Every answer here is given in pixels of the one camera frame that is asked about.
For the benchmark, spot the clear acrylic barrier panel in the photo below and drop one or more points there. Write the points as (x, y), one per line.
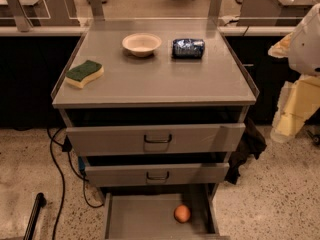
(121, 9)

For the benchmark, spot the grey top drawer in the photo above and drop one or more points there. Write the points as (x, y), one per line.
(155, 139)

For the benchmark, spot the right grey desk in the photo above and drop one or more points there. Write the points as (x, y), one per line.
(274, 12)

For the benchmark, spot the grey drawer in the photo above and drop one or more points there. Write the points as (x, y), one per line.
(155, 139)
(162, 174)
(151, 217)

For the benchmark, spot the grey desk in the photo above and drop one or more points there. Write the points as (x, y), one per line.
(42, 13)
(274, 12)

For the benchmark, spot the orange fruit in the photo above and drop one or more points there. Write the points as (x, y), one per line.
(182, 213)

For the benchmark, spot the grey bottom drawer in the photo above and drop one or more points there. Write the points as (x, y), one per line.
(151, 217)

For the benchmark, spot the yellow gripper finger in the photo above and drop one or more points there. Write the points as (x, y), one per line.
(297, 102)
(281, 48)

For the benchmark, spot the grey metal drawer cabinet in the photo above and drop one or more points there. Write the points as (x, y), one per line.
(156, 90)

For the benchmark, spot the black bar lower left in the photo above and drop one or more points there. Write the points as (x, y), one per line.
(39, 203)

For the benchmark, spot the black wheel at right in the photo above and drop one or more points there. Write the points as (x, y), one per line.
(315, 138)

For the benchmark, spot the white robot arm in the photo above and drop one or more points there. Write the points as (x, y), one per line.
(304, 50)

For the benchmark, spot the white paper bowl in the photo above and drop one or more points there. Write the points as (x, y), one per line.
(141, 44)

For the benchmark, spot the blue crushed soda can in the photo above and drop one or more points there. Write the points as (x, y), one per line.
(188, 48)

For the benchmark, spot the grey middle drawer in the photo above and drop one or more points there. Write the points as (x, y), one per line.
(162, 174)

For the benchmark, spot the left grey desk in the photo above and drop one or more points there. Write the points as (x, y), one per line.
(42, 13)

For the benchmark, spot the green yellow sponge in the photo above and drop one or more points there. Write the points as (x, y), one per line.
(84, 73)

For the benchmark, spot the dark cloth bag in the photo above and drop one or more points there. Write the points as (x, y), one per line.
(253, 143)

